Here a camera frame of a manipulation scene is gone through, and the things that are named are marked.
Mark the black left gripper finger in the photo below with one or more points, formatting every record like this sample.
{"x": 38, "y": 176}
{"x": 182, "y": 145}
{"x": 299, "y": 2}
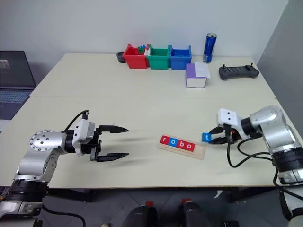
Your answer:
{"x": 113, "y": 129}
{"x": 113, "y": 156}

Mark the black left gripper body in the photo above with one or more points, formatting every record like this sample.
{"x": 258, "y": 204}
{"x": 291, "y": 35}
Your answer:
{"x": 95, "y": 146}

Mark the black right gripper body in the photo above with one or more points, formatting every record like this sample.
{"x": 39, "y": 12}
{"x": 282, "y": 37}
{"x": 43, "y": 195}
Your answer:
{"x": 231, "y": 139}

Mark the blue letter t block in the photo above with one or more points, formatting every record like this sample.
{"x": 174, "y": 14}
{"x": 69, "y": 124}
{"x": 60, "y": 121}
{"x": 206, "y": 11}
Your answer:
{"x": 206, "y": 137}

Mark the wooden letter tray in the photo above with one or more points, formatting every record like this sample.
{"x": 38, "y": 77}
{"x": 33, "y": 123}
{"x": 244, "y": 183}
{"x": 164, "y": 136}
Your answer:
{"x": 198, "y": 152}

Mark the red letter o block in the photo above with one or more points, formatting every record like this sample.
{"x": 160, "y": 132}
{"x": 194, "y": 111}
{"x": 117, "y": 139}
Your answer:
{"x": 189, "y": 146}

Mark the red letter b block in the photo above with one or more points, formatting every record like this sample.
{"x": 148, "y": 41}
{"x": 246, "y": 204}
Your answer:
{"x": 181, "y": 144}

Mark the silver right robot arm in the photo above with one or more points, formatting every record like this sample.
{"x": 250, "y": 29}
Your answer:
{"x": 277, "y": 132}

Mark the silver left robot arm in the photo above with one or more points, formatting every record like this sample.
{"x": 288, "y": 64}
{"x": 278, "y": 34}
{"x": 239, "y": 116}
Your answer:
{"x": 40, "y": 151}

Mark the blue letter o block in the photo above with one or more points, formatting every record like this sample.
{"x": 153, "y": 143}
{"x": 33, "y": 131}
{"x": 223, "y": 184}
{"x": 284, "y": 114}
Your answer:
{"x": 173, "y": 142}

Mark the red letter r block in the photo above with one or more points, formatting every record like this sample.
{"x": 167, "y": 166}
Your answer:
{"x": 165, "y": 139}

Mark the white paper scrap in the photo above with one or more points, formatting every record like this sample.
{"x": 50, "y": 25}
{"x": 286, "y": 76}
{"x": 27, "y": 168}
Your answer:
{"x": 218, "y": 194}

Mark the purple and white box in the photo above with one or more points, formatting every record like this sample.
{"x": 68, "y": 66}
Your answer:
{"x": 196, "y": 75}

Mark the black handheld controller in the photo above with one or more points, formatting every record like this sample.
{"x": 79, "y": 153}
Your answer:
{"x": 237, "y": 72}

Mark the dark rounded shape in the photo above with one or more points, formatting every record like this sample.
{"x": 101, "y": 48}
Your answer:
{"x": 196, "y": 216}
{"x": 140, "y": 217}

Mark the small white floor object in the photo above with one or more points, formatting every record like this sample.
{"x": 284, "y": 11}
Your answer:
{"x": 105, "y": 224}

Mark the red plastic bin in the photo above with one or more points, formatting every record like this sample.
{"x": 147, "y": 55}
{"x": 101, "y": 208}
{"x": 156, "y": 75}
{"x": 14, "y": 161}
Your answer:
{"x": 135, "y": 61}

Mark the black round holder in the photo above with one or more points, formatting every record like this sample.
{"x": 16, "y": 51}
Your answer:
{"x": 120, "y": 57}

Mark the blue plastic bin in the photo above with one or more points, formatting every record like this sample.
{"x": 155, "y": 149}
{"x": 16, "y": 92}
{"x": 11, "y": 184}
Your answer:
{"x": 180, "y": 61}

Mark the green plastic bin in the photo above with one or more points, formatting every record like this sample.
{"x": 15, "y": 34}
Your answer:
{"x": 157, "y": 61}

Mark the blue drink can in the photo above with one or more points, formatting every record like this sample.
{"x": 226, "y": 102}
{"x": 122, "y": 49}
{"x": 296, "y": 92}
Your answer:
{"x": 209, "y": 48}

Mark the green toy brick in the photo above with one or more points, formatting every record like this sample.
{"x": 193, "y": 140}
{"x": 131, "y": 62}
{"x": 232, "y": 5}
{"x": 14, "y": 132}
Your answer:
{"x": 141, "y": 50}

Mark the white toy brick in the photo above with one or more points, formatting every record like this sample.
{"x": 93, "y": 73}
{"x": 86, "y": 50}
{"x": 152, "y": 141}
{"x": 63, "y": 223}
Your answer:
{"x": 147, "y": 52}

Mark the dark grey laptop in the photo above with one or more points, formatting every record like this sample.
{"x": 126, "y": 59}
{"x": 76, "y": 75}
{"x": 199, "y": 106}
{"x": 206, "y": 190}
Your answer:
{"x": 14, "y": 82}

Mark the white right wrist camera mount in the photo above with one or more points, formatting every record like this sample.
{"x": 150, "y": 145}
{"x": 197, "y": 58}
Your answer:
{"x": 228, "y": 117}

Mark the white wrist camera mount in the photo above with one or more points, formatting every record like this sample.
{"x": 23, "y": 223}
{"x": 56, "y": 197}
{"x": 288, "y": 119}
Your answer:
{"x": 80, "y": 132}
{"x": 228, "y": 117}

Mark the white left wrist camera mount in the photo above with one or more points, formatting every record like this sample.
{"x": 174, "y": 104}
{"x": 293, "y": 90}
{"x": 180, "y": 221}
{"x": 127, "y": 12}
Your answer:
{"x": 80, "y": 132}

